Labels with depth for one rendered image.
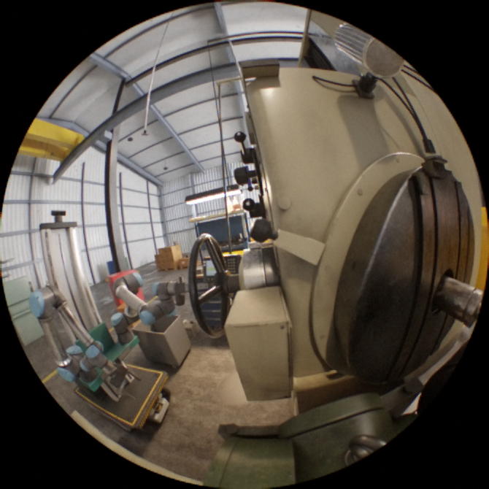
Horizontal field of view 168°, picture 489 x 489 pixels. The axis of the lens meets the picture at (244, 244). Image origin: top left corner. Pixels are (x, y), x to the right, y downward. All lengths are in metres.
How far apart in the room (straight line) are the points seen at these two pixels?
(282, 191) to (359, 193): 0.15
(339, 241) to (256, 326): 0.21
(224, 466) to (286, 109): 0.55
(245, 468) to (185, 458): 1.46
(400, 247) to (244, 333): 0.29
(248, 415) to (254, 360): 1.36
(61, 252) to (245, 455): 1.43
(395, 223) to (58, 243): 1.60
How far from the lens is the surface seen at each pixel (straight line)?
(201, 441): 1.65
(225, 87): 9.39
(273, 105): 0.41
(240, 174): 0.60
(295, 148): 0.35
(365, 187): 0.36
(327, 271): 0.33
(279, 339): 0.29
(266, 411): 1.66
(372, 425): 0.23
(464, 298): 0.43
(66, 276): 1.45
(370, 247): 0.28
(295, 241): 0.28
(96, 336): 1.50
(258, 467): 0.20
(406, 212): 0.32
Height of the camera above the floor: 1.49
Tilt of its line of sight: 6 degrees down
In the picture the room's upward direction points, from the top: 9 degrees counter-clockwise
